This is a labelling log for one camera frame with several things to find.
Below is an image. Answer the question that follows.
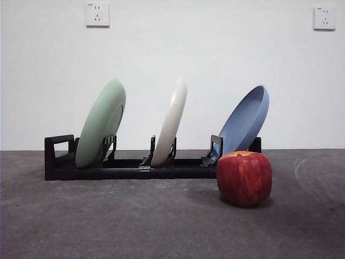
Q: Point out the pale green round plate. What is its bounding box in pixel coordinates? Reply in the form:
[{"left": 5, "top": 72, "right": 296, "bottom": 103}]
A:
[{"left": 74, "top": 78, "right": 127, "bottom": 168}]

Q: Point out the white wall socket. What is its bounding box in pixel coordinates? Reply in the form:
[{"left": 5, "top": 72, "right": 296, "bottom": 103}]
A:
[
  {"left": 313, "top": 5, "right": 337, "bottom": 31},
  {"left": 86, "top": 2, "right": 111, "bottom": 28}
]

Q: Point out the black plate rack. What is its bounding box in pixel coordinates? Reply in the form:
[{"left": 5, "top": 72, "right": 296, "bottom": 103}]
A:
[{"left": 44, "top": 134, "right": 262, "bottom": 181}]

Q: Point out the blue round plate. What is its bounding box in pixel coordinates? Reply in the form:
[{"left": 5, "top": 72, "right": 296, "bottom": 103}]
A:
[{"left": 217, "top": 85, "right": 270, "bottom": 160}]

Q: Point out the red apple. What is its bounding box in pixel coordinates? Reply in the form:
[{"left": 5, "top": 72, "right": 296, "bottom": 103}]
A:
[{"left": 216, "top": 151, "right": 273, "bottom": 207}]

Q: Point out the white round plate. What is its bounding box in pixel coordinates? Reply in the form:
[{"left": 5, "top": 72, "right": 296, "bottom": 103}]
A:
[{"left": 150, "top": 77, "right": 188, "bottom": 167}]

